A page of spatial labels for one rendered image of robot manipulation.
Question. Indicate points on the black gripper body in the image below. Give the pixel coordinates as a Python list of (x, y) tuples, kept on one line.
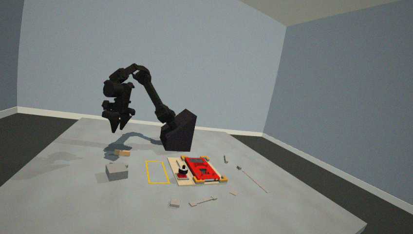
[(121, 108)]

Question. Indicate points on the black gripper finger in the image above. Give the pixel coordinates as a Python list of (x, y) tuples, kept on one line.
[(124, 120), (114, 125)]

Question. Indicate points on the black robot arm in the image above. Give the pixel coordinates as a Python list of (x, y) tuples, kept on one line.
[(116, 88)]

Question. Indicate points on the black toy wheel with grey hub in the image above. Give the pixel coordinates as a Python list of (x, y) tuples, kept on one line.
[(183, 171)]

